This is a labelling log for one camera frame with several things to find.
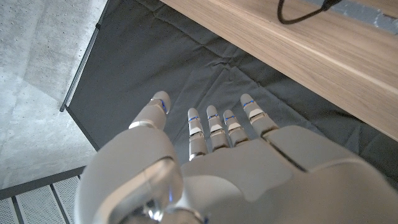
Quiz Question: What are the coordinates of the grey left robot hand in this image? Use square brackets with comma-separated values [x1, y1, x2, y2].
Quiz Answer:
[73, 90, 398, 224]

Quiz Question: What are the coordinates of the black backdrop curtain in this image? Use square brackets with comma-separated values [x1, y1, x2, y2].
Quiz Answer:
[67, 0, 398, 191]

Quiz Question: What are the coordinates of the grey tape outline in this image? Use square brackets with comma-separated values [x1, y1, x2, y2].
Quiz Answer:
[303, 0, 398, 35]

